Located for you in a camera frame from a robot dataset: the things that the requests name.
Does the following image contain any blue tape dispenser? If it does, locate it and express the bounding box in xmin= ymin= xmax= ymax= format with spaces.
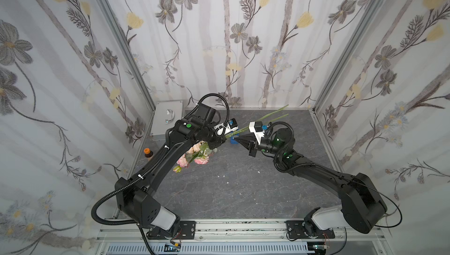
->
xmin=230 ymin=137 xmax=238 ymax=145

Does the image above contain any pink rose bouquet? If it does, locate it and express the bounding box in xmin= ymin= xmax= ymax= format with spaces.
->
xmin=173 ymin=105 xmax=289 ymax=173

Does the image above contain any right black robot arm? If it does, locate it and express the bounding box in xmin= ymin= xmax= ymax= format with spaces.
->
xmin=236 ymin=128 xmax=387 ymax=237

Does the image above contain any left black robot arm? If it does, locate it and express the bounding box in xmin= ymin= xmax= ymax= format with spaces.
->
xmin=115 ymin=104 xmax=225 ymax=234

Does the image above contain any silver aluminium case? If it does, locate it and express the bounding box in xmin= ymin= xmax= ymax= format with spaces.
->
xmin=150 ymin=101 xmax=184 ymax=140

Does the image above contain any brown bottle orange cap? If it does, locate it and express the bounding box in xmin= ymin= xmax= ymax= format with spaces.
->
xmin=144 ymin=148 xmax=154 ymax=161

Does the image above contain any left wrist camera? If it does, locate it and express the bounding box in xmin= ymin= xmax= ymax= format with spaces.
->
xmin=214 ymin=118 xmax=239 ymax=137

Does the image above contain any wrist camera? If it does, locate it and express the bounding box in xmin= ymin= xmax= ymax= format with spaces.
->
xmin=214 ymin=118 xmax=239 ymax=137
xmin=248 ymin=121 xmax=268 ymax=144

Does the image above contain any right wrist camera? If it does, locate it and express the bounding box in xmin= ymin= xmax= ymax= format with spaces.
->
xmin=248 ymin=121 xmax=268 ymax=144

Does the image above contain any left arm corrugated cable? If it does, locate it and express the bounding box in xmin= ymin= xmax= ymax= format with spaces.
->
xmin=90 ymin=145 xmax=169 ymax=226

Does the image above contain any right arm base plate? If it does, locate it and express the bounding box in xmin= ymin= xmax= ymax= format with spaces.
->
xmin=285 ymin=220 xmax=335 ymax=240

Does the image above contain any aluminium mounting rail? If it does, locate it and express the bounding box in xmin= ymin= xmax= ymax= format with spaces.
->
xmin=95 ymin=219 xmax=386 ymax=243

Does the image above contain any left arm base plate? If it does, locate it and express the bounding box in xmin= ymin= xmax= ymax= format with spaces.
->
xmin=146 ymin=221 xmax=197 ymax=240

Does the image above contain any white slotted cable duct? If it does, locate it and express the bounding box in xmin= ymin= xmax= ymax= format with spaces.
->
xmin=105 ymin=242 xmax=310 ymax=255

